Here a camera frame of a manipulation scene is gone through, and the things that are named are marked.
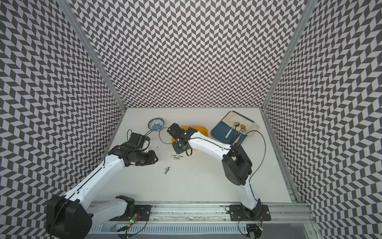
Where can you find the aluminium corner post left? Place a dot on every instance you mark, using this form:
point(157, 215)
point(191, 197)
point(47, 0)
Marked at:
point(71, 18)

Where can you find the black long spoon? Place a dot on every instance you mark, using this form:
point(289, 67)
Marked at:
point(234, 133)

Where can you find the white handled silver spoon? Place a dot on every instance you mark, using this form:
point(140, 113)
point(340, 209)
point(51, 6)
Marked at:
point(232, 128)

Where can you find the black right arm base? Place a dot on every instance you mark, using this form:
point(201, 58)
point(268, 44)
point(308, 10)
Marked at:
point(241, 213)

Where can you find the yellow plastic storage box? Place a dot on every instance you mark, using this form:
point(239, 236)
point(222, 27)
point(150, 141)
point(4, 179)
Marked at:
point(201, 129)

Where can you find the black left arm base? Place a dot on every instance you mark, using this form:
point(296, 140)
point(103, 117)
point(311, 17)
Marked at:
point(132, 209)

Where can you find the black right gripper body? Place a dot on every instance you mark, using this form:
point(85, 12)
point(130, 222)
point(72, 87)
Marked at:
point(178, 148)

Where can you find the aluminium corner post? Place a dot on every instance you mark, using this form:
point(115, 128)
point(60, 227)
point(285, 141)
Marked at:
point(308, 11)
point(71, 18)

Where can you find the pink handled silver spoon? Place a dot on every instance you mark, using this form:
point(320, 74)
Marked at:
point(238, 139)

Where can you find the aluminium corner post right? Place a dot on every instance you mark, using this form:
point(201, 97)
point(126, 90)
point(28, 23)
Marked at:
point(308, 11)

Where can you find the aluminium front rail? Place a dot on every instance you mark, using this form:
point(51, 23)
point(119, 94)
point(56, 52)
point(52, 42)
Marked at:
point(293, 213)

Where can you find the teal plastic tray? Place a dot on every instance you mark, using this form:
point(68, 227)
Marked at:
point(220, 130)

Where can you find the beige cloth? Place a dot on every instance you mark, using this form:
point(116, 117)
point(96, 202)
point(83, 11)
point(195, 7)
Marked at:
point(233, 117)

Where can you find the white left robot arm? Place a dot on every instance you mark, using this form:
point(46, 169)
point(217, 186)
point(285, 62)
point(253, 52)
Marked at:
point(70, 216)

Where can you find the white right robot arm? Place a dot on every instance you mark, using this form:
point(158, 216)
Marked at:
point(236, 164)

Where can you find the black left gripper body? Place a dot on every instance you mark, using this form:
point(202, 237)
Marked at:
point(144, 158)

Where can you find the blue patterned ceramic bowl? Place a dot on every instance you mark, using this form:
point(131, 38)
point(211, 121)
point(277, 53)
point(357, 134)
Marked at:
point(156, 124)

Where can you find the gold spoon green handle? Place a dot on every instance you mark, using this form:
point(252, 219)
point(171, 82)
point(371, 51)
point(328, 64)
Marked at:
point(241, 126)

